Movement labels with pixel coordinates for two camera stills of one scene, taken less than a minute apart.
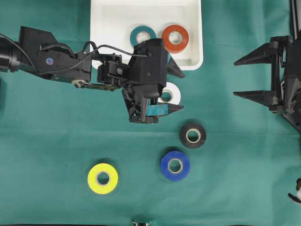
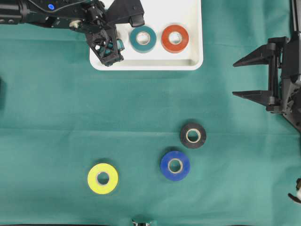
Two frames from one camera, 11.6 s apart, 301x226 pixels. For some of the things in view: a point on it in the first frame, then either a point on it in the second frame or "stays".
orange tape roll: x=183 y=43 stays
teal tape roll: x=140 y=28 stays
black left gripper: x=115 y=71 to x=102 y=35
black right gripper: x=284 y=54 stays
